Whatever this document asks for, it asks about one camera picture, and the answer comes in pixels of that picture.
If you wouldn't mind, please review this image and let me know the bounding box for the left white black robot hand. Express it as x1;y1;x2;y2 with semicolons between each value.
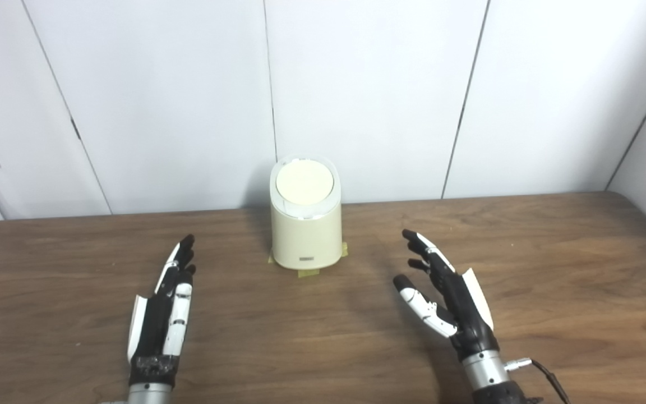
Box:
127;234;197;388

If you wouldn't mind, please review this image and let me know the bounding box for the cream round bin lid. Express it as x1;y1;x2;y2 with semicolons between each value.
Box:
275;160;335;205

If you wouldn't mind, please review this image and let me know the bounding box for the cream-colored round bin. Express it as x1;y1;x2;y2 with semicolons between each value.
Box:
270;154;343;270

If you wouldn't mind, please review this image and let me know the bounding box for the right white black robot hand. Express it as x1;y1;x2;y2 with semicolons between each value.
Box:
393;229;500;362

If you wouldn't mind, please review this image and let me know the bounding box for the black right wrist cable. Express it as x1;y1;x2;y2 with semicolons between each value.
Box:
504;358;571;404

